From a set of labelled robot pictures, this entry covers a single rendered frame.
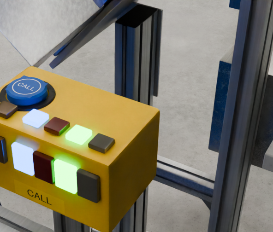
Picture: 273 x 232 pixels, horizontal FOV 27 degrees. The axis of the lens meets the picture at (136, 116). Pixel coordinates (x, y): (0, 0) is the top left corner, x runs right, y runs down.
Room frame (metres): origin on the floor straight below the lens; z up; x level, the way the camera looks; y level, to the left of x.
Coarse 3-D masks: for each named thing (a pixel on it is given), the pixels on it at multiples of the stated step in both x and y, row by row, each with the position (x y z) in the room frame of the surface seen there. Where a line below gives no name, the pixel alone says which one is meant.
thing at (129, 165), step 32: (0, 96) 0.47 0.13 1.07; (64, 96) 0.47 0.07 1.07; (96, 96) 0.47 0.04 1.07; (0, 128) 0.43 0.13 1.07; (32, 128) 0.42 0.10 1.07; (96, 128) 0.42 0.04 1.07; (128, 128) 0.42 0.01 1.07; (64, 160) 0.39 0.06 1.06; (96, 160) 0.38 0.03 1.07; (128, 160) 0.40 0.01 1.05; (32, 192) 0.41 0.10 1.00; (64, 192) 0.39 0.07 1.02; (128, 192) 0.40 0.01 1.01; (96, 224) 0.38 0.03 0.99
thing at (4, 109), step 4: (0, 104) 0.45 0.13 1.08; (4, 104) 0.45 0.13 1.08; (8, 104) 0.45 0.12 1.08; (12, 104) 0.45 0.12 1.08; (0, 108) 0.44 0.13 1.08; (4, 108) 0.44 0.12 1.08; (8, 108) 0.44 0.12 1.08; (12, 108) 0.44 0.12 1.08; (16, 108) 0.44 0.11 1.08; (0, 112) 0.43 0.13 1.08; (4, 112) 0.43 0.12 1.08; (8, 112) 0.43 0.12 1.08; (12, 112) 0.44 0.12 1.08; (0, 116) 0.43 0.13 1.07; (4, 116) 0.43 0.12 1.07; (8, 116) 0.43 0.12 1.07
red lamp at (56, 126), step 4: (52, 120) 0.42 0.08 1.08; (56, 120) 0.42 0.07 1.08; (60, 120) 0.43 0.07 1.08; (64, 120) 0.43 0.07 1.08; (48, 124) 0.42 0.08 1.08; (52, 124) 0.42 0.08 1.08; (56, 124) 0.42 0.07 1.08; (60, 124) 0.42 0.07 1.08; (64, 124) 0.42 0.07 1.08; (68, 124) 0.42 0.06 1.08; (44, 128) 0.42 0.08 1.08; (48, 128) 0.41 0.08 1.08; (52, 128) 0.41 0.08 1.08; (56, 128) 0.41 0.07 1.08; (60, 128) 0.41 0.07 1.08; (64, 128) 0.41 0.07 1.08; (52, 132) 0.41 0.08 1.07; (56, 132) 0.41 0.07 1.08; (60, 132) 0.41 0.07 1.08
